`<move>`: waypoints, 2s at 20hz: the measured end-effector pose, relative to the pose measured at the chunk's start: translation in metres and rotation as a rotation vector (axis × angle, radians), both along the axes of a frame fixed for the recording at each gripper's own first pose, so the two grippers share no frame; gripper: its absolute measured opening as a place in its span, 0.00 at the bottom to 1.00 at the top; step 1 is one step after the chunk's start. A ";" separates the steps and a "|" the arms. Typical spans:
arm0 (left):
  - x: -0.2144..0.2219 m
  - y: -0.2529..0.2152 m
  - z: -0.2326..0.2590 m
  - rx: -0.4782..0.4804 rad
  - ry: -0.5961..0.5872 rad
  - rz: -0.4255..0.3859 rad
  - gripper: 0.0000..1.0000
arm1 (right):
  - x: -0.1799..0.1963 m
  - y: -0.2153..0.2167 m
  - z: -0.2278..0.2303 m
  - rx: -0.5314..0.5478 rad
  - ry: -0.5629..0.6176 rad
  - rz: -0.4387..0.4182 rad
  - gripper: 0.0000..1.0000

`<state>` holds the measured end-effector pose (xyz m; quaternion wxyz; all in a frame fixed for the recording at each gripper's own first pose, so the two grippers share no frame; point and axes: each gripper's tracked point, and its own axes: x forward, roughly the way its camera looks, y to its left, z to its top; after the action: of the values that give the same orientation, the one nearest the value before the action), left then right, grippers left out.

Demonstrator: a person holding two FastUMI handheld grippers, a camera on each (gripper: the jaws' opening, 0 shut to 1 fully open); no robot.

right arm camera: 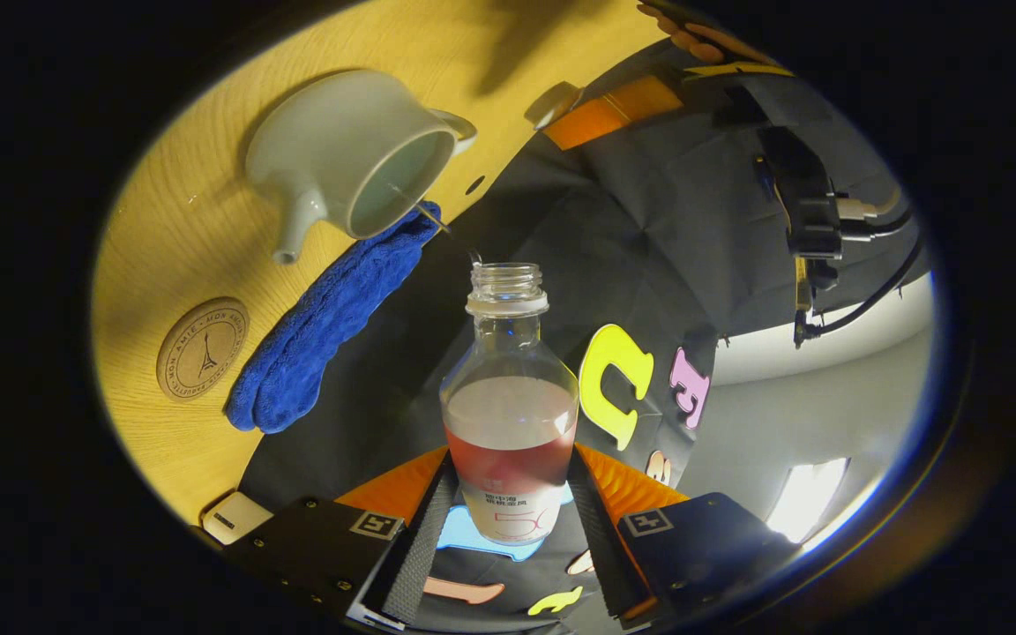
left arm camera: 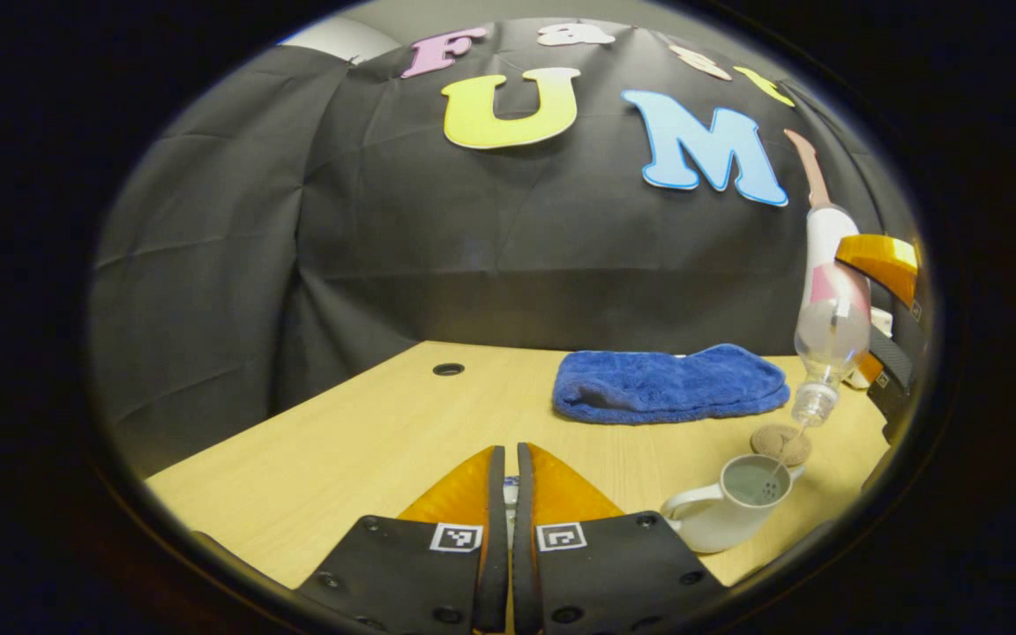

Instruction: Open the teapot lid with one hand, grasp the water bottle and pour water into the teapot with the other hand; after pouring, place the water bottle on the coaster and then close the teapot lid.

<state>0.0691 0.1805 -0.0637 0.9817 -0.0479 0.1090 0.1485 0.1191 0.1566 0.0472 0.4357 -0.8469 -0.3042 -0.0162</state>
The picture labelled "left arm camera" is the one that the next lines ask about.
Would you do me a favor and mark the white toaster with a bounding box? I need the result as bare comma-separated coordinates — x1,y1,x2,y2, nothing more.
845,300,897,391

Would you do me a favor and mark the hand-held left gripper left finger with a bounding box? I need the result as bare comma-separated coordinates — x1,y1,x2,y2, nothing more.
296,445,509,635

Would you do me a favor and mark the white ceramic teacup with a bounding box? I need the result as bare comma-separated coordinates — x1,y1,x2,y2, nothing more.
661,453,806,555

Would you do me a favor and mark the black backdrop cloth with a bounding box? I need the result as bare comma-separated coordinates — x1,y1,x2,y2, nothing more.
89,18,923,477

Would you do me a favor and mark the blue towel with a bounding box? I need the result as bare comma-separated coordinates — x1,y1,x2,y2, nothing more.
552,344,791,425

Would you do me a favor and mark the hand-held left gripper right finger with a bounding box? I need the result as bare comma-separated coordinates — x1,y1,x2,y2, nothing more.
512,442,728,635

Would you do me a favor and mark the round brown coaster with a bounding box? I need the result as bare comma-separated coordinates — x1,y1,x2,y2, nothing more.
751,425,813,467

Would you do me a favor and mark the clear plastic water bottle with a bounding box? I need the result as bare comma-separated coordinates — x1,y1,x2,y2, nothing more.
790,205,872,429

